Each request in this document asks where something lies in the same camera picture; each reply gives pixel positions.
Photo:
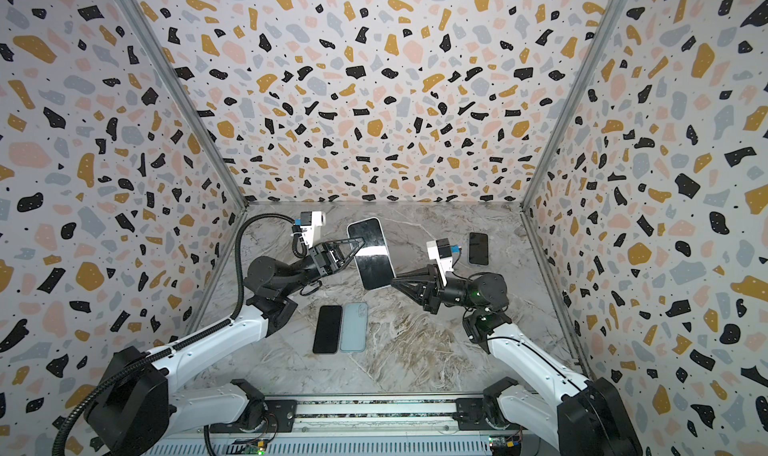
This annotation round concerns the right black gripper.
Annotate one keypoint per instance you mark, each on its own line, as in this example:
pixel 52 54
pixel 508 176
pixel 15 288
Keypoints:
pixel 434 289

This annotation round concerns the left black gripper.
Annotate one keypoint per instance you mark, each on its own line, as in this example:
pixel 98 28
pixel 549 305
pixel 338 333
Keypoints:
pixel 326 260

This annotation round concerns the black phone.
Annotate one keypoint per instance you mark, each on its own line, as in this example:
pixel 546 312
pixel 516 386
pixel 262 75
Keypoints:
pixel 373 259
pixel 478 251

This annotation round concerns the grey phone case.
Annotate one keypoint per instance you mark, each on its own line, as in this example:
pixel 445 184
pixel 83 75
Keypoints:
pixel 353 336

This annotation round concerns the purple phone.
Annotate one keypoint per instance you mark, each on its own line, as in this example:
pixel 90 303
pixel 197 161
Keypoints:
pixel 328 328

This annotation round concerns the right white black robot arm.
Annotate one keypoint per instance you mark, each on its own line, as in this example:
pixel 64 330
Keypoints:
pixel 573 414

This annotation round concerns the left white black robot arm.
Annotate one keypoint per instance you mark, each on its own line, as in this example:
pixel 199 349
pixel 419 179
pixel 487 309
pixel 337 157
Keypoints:
pixel 141 399

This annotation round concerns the green circuit board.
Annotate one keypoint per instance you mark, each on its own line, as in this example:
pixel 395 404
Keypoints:
pixel 258 447

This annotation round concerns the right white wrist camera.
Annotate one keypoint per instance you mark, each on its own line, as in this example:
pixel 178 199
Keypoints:
pixel 443 254

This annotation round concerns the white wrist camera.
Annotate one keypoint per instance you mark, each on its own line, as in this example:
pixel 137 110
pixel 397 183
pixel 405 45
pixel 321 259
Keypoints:
pixel 443 254
pixel 309 227

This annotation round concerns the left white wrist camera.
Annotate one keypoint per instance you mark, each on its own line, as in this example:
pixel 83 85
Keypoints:
pixel 309 227

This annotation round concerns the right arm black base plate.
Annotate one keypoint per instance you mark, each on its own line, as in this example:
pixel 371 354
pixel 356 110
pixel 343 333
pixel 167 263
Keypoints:
pixel 477 414

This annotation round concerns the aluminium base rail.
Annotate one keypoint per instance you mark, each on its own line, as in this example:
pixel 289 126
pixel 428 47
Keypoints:
pixel 414 424

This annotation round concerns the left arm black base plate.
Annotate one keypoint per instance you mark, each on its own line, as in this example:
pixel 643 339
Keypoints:
pixel 267 417

